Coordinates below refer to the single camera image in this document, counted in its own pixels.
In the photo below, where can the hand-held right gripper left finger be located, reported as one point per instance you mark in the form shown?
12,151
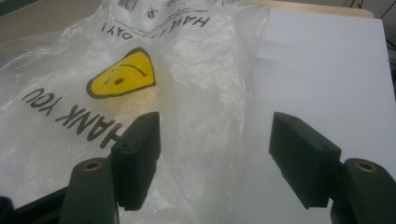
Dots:
137,161

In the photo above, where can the clear plastic bag yellow face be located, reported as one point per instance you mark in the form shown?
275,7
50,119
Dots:
202,77

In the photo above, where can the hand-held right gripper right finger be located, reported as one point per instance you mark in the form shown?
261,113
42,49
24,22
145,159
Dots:
305,161

